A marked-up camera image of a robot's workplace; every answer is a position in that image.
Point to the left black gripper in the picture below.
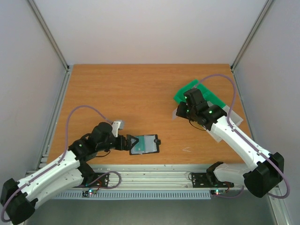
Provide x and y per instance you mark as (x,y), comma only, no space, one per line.
(122,147)

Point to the aluminium frame post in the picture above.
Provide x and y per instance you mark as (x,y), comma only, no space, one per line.
(254,29)
(37,13)

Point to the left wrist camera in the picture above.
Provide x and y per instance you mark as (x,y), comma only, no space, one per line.
(119,125)

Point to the right aluminium frame post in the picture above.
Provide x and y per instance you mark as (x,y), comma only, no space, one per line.
(254,29)

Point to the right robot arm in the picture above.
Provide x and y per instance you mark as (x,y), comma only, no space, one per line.
(261,170)

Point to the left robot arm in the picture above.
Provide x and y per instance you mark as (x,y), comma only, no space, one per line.
(21,198)

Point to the left aluminium frame post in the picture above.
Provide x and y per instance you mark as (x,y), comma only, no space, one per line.
(37,13)

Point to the white plastic bin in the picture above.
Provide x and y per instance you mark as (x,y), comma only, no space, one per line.
(233,116)

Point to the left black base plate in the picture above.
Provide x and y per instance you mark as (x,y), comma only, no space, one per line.
(100,180)

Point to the white VIP card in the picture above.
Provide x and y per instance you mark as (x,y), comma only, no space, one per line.
(174,116)

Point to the grey slotted cable duct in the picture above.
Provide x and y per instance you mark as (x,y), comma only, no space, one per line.
(107,195)

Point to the teal card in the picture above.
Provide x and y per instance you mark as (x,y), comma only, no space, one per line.
(140,147)

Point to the green plastic compartment tray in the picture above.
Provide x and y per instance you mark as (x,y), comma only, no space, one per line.
(207,94)

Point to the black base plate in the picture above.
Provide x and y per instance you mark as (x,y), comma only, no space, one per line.
(100,180)
(200,180)

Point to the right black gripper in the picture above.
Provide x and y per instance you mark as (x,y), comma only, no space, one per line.
(182,110)

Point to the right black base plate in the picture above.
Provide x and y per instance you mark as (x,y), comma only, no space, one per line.
(200,180)

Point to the aluminium front rail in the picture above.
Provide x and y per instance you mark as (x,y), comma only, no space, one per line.
(145,175)

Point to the black leather card holder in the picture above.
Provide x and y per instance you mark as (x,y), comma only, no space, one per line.
(152,144)

